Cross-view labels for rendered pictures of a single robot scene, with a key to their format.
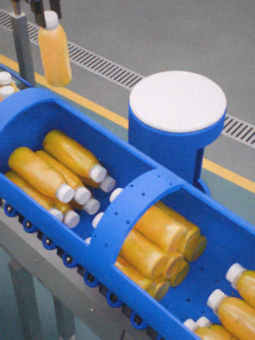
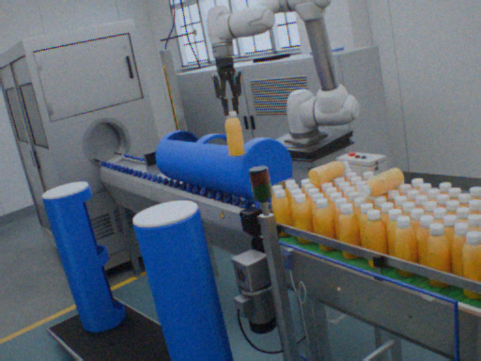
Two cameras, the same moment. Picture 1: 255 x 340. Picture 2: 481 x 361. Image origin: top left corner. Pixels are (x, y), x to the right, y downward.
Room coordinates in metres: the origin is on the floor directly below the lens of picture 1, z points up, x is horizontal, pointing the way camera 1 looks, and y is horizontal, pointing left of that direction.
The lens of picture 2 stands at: (3.24, 0.65, 1.66)
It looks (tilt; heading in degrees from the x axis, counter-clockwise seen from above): 15 degrees down; 194
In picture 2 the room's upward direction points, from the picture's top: 11 degrees counter-clockwise
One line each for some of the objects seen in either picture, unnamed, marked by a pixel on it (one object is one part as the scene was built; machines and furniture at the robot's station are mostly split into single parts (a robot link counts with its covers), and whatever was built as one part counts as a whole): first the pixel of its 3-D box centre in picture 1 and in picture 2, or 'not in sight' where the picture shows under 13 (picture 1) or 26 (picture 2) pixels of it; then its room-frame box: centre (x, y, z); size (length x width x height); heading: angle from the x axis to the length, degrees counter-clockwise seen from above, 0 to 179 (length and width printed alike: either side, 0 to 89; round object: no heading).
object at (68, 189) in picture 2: not in sight; (65, 190); (0.71, -1.01, 1.03); 0.28 x 0.28 x 0.01
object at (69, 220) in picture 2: not in sight; (85, 258); (0.71, -1.01, 0.59); 0.28 x 0.28 x 0.88
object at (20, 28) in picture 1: (38, 143); (291, 353); (1.69, 0.34, 0.55); 0.04 x 0.04 x 1.10; 45
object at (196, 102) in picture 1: (177, 100); (165, 213); (1.34, -0.15, 1.03); 0.28 x 0.28 x 0.01
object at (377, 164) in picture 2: not in sight; (362, 167); (1.10, 0.67, 1.05); 0.20 x 0.10 x 0.10; 45
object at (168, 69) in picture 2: not in sight; (190, 169); (-0.12, -0.51, 0.85); 0.06 x 0.06 x 1.70; 45
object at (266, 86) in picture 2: not in sight; (273, 139); (-1.34, -0.07, 0.72); 2.15 x 0.54 x 1.45; 52
